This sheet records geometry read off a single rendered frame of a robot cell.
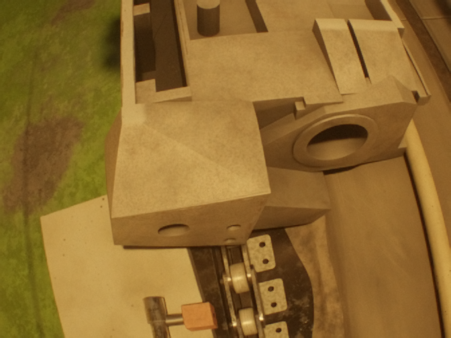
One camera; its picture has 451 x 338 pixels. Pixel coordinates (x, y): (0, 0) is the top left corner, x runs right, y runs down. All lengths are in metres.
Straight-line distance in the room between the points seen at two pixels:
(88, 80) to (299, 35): 1.38
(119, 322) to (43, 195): 1.14
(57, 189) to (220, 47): 1.22
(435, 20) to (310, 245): 0.52
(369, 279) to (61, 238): 0.43
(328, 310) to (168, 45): 0.42
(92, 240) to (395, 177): 0.43
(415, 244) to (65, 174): 1.30
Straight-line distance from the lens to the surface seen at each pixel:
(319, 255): 0.70
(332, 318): 0.68
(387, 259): 0.71
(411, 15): 0.97
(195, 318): 0.62
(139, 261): 0.69
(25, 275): 1.73
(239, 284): 0.66
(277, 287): 0.69
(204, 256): 0.70
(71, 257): 0.73
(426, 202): 0.71
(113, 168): 0.53
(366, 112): 0.59
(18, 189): 1.86
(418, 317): 0.70
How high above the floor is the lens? 1.43
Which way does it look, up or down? 64 degrees down
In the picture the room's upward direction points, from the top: 22 degrees counter-clockwise
